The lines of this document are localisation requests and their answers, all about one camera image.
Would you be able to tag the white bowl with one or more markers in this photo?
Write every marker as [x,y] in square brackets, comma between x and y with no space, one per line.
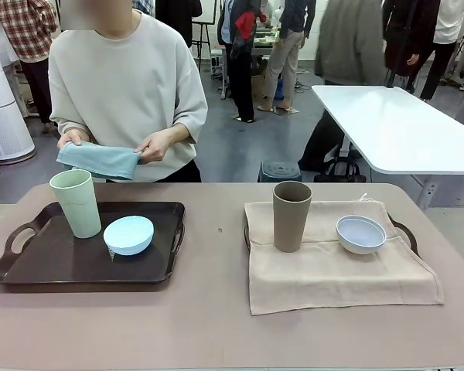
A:
[361,237]

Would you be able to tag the teal cloth mat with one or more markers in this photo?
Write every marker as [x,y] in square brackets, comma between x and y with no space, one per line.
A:
[100,160]

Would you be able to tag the person's right hand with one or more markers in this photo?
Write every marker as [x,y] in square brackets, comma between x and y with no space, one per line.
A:
[72,138]

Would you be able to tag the person holding red cloth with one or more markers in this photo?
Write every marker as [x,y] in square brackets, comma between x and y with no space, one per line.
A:
[241,77]

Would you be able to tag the person in red plaid shirt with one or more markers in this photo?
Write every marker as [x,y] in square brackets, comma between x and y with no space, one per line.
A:
[23,27]

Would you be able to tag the person in grey coat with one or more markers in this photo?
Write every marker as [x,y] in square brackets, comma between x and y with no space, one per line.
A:
[348,38]

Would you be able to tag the tall pale green cup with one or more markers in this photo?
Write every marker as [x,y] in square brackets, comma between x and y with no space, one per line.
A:
[77,208]

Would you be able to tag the person in white shirt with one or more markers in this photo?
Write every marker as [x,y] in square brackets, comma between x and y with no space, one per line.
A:
[452,19]

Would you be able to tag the black bag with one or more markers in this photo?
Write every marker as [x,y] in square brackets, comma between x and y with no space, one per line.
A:
[340,174]

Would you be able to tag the person in beige top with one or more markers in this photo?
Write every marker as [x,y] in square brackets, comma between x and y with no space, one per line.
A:
[127,77]

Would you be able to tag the cardboard box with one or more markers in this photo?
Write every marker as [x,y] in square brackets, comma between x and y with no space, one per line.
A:
[258,87]

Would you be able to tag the tall brown cup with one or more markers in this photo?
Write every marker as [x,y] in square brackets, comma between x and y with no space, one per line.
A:
[292,220]

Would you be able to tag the person in khaki trousers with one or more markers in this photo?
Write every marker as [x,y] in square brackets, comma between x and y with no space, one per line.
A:
[282,58]

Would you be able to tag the light blue bowl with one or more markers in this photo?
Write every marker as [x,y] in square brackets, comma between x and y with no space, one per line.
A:
[128,235]

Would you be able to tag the person's left hand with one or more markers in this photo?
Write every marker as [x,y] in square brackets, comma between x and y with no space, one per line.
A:
[154,148]

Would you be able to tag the blue-grey plastic stool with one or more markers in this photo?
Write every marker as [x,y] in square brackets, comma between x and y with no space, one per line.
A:
[280,172]

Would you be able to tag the person in black top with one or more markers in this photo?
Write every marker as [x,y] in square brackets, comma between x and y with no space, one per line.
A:
[178,15]

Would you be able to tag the beige cloth mat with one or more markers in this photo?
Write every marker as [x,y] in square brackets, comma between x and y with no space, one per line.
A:
[332,278]

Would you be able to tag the white air purifier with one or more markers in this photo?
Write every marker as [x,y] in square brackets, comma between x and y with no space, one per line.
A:
[4,116]

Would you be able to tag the person's left forearm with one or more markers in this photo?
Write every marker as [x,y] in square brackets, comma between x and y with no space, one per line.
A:
[178,135]

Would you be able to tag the white table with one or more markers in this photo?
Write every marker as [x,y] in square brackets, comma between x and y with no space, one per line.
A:
[402,127]

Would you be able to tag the person in dark coat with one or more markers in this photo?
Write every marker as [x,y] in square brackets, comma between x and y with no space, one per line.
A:
[402,38]

